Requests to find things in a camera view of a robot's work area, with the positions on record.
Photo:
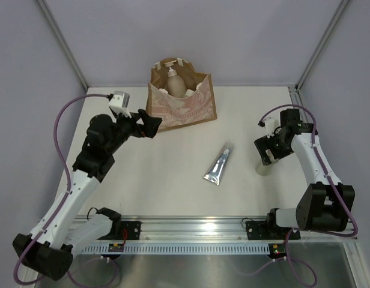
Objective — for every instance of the beige pump bottle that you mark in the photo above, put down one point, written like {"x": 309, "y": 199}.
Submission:
{"x": 175, "y": 83}

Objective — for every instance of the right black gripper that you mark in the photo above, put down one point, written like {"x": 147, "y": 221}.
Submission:
{"x": 265, "y": 143}

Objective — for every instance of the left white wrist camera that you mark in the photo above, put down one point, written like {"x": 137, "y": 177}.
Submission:
{"x": 118, "y": 104}

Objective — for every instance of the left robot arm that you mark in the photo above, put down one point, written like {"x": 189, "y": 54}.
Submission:
{"x": 49, "y": 248}

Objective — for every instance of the white slotted cable duct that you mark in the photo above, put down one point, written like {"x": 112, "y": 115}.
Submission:
{"x": 243, "y": 248}

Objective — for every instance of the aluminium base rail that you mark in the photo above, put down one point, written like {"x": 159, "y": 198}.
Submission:
{"x": 160, "y": 181}

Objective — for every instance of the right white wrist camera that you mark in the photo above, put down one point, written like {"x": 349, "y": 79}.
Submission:
{"x": 270, "y": 124}

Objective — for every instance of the left aluminium frame post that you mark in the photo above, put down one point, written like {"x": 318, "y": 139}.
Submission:
{"x": 61, "y": 41}

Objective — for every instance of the silver blue tube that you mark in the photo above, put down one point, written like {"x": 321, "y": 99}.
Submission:
{"x": 215, "y": 172}

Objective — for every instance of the right aluminium frame post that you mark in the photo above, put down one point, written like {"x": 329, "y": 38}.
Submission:
{"x": 324, "y": 39}

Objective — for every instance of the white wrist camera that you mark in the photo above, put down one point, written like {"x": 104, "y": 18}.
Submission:
{"x": 270, "y": 124}
{"x": 118, "y": 104}

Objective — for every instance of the green bottle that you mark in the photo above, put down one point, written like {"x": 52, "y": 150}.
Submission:
{"x": 263, "y": 170}

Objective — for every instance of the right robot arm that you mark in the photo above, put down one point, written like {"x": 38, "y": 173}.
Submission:
{"x": 325, "y": 206}

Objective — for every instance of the aluminium frame post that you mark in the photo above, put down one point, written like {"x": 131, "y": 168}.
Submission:
{"x": 61, "y": 41}
{"x": 324, "y": 39}

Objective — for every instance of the jute canvas tote bag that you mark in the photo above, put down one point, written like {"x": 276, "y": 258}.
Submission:
{"x": 198, "y": 104}

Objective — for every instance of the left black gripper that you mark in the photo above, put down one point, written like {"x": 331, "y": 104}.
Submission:
{"x": 151, "y": 123}

